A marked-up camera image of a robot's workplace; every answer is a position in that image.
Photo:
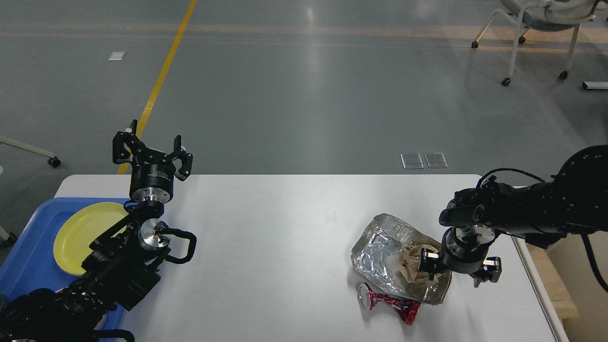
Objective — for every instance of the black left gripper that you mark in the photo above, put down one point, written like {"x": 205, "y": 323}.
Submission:
{"x": 150, "y": 181}

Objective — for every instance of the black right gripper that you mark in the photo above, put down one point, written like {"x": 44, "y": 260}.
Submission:
{"x": 463, "y": 250}

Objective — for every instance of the brown paper ball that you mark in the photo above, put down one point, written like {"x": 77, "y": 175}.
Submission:
{"x": 408, "y": 267}

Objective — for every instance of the crushed red can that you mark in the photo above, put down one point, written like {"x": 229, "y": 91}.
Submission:
{"x": 406, "y": 309}

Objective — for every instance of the silver foil wrapper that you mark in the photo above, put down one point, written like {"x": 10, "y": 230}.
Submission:
{"x": 378, "y": 253}

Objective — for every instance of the yellow plastic plate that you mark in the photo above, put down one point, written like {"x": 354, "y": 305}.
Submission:
{"x": 71, "y": 244}

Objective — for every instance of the brown paper bag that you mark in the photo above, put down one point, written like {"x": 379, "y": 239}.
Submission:
{"x": 554, "y": 285}

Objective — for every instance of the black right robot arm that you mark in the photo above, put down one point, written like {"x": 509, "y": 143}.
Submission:
{"x": 573, "y": 202}

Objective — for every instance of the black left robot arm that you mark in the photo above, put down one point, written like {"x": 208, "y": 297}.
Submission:
{"x": 148, "y": 242}

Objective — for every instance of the white caster leg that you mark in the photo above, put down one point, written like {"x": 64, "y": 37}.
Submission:
{"x": 53, "y": 159}

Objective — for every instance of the floor outlet plate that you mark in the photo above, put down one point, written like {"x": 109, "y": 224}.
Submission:
{"x": 436, "y": 160}
{"x": 411, "y": 161}

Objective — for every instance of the beige plastic bin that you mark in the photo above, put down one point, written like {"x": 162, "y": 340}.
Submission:
{"x": 570, "y": 260}

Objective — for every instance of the blue plastic tray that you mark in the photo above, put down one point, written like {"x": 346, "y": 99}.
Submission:
{"x": 28, "y": 266}

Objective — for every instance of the white office chair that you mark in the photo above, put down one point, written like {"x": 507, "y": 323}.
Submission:
{"x": 542, "y": 16}

